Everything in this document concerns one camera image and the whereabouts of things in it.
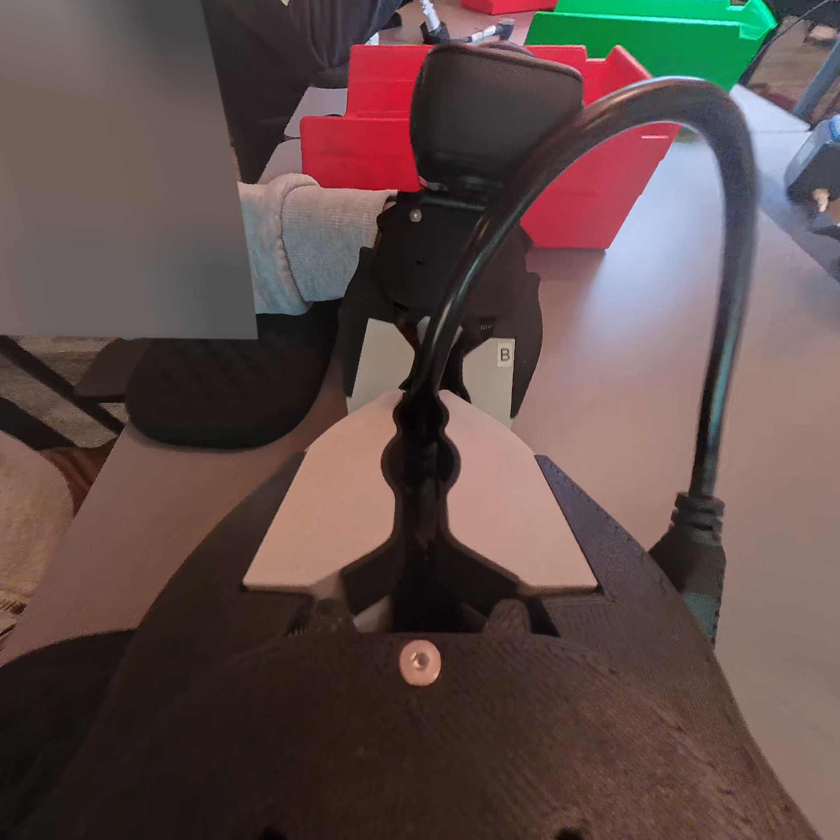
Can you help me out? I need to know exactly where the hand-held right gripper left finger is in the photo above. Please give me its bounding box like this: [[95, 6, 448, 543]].
[[243, 388, 412, 616]]

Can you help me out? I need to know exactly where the dark mesh chair plate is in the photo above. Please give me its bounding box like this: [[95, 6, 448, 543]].
[[74, 338, 153, 399]]

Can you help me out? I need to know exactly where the large red plastic bin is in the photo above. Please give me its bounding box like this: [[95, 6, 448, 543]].
[[300, 45, 681, 250]]

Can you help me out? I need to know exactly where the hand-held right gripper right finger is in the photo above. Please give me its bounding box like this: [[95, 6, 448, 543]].
[[436, 388, 598, 616]]

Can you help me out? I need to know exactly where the black light stand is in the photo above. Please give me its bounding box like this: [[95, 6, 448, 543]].
[[793, 39, 840, 122]]

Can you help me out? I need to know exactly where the black chair frame bar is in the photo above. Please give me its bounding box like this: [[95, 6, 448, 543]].
[[0, 338, 126, 450]]

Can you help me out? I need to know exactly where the green plastic bin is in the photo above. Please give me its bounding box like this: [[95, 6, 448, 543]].
[[525, 0, 778, 93]]

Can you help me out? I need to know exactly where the dark device with handle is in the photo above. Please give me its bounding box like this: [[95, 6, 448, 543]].
[[419, 0, 516, 48]]

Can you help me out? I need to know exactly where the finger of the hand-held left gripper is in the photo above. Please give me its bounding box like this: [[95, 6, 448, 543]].
[[346, 318, 421, 416], [453, 338, 518, 429]]

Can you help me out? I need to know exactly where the person's left forearm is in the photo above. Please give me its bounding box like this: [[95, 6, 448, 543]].
[[236, 174, 399, 317]]

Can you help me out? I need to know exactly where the grey battery charger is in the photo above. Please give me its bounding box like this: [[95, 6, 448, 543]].
[[784, 115, 840, 219]]

